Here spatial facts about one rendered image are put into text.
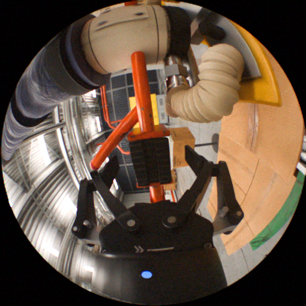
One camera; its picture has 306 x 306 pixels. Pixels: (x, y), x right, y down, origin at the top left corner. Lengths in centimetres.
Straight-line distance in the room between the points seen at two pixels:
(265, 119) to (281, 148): 10
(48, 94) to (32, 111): 9
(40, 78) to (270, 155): 53
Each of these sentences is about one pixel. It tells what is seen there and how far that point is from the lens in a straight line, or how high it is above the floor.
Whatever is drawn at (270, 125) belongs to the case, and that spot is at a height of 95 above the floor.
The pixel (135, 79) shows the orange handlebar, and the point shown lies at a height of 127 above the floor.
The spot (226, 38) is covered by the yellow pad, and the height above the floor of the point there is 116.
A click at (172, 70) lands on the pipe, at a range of 18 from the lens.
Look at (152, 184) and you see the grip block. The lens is 17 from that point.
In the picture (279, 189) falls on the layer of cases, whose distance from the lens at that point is 82.
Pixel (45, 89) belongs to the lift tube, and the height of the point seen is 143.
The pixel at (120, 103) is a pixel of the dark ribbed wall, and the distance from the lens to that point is 1104.
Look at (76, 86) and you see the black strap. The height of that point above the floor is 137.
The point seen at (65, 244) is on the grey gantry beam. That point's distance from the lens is 264.
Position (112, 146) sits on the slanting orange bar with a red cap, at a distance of 19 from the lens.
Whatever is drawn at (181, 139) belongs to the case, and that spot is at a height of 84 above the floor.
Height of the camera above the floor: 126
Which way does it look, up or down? level
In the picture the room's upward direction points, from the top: 97 degrees counter-clockwise
